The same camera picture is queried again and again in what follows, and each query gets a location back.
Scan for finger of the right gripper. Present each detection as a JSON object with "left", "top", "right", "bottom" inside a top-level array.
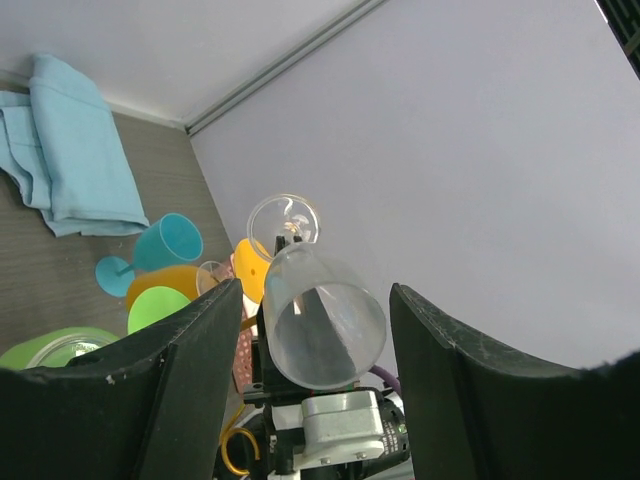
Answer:
[{"left": 273, "top": 242, "right": 368, "bottom": 383}]

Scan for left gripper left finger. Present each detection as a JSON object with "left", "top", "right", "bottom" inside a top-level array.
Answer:
[{"left": 1, "top": 280, "right": 243, "bottom": 479}]

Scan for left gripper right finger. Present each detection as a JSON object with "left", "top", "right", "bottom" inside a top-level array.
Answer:
[{"left": 389, "top": 284, "right": 639, "bottom": 479}]

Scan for clear flute glass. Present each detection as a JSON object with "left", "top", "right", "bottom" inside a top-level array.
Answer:
[
  {"left": 196, "top": 261, "right": 232, "bottom": 296},
  {"left": 247, "top": 193, "right": 387, "bottom": 391}
]

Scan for orange plastic wine glass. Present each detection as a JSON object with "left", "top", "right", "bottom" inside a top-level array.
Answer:
[{"left": 125, "top": 239, "right": 269, "bottom": 311}]

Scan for green plastic wine glass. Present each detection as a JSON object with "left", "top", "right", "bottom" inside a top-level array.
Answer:
[{"left": 0, "top": 285, "right": 192, "bottom": 371}]

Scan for clear flute glass back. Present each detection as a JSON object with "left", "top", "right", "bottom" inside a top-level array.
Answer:
[{"left": 196, "top": 261, "right": 232, "bottom": 296}]

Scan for blue plastic wine glass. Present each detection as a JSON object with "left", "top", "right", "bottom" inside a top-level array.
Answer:
[{"left": 94, "top": 213, "right": 204, "bottom": 298}]

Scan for pink plastic basket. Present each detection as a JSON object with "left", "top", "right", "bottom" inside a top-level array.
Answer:
[{"left": 233, "top": 245, "right": 262, "bottom": 394}]

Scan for light blue folded cloth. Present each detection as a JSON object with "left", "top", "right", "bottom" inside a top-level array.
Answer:
[{"left": 1, "top": 54, "right": 149, "bottom": 237}]

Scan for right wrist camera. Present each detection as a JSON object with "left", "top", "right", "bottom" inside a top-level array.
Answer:
[{"left": 294, "top": 390, "right": 384, "bottom": 471}]

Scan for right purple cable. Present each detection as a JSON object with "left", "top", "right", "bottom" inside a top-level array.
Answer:
[{"left": 369, "top": 365, "right": 402, "bottom": 401}]

